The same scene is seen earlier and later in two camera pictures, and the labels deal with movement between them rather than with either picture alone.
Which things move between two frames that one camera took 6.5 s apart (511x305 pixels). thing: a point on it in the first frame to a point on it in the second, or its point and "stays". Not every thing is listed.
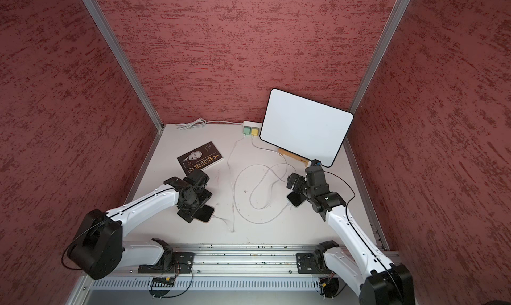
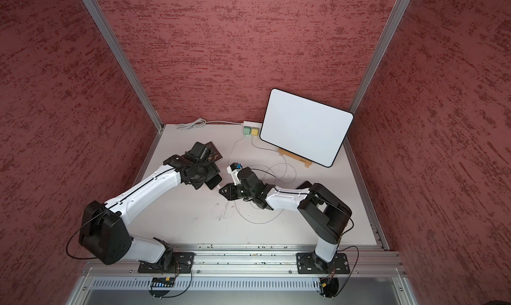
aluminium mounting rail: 235,261 stays
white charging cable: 231,228 to 228,166
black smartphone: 204,214 to 213,181
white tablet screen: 305,127 stays
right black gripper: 290,181 to 230,195
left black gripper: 186,212 to 213,170
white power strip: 252,124 stays
